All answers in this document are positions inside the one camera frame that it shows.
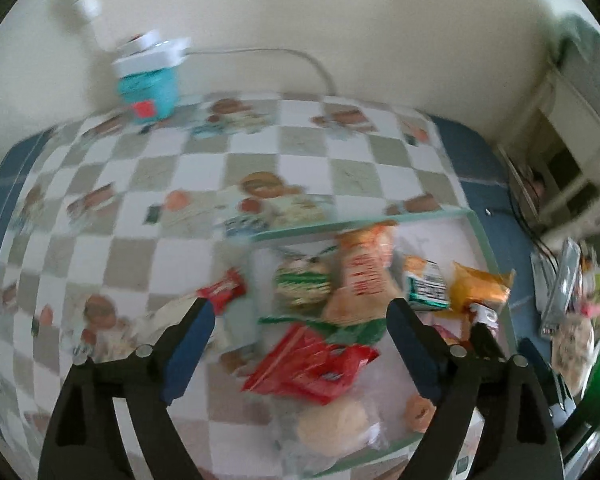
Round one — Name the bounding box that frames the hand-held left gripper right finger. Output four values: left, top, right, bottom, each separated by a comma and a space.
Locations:
386, 298, 563, 480

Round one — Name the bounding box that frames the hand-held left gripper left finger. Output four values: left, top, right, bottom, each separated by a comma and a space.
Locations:
37, 296, 217, 480

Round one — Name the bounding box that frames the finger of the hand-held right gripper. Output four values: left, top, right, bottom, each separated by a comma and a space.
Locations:
470, 322, 503, 361
520, 337, 568, 411

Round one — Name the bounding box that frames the pink snack packet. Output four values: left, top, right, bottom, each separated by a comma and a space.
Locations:
427, 322, 476, 348

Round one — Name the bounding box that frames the small orange doughnut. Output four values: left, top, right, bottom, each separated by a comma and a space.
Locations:
402, 380, 438, 433

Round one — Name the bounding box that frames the orange snack packet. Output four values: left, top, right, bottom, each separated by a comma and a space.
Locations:
447, 262, 517, 313

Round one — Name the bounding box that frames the green wafer bar packet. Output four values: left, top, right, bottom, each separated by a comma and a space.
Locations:
260, 312, 388, 346

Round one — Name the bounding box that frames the green white biscuit packet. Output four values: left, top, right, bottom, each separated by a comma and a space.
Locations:
402, 255, 451, 311

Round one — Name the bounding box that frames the small red candy packet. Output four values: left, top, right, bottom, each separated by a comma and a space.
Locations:
195, 267, 248, 316

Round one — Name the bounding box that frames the tan bread packet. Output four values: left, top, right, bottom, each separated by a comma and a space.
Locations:
322, 225, 406, 326

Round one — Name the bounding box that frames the red snack packet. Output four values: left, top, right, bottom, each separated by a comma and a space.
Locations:
242, 322, 381, 406

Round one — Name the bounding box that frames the pale bun packet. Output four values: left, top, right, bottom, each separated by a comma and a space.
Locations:
275, 385, 381, 456

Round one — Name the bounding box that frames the teal shallow tray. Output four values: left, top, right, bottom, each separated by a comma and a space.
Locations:
250, 207, 523, 478

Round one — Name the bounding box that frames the clear rice cracker packet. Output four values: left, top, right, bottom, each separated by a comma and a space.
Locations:
272, 255, 333, 311

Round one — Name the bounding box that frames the printed plastic bag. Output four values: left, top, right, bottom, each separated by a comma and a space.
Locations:
552, 310, 596, 401

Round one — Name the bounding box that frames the white phone stand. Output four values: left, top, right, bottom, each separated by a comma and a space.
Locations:
530, 252, 556, 311

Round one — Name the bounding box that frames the smartphone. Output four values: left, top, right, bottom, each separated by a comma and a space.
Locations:
542, 240, 581, 341

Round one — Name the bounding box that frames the white cutout shelf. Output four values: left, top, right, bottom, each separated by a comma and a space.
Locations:
495, 12, 600, 241

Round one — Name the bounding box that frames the teal cloth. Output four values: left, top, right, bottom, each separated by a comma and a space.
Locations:
555, 12, 600, 66

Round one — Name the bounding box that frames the white plug adapter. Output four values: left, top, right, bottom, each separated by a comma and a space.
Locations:
55, 0, 131, 56

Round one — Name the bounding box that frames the black cable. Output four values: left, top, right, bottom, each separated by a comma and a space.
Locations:
485, 180, 556, 261

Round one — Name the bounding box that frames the white power cable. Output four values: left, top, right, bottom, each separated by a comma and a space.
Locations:
187, 47, 338, 96

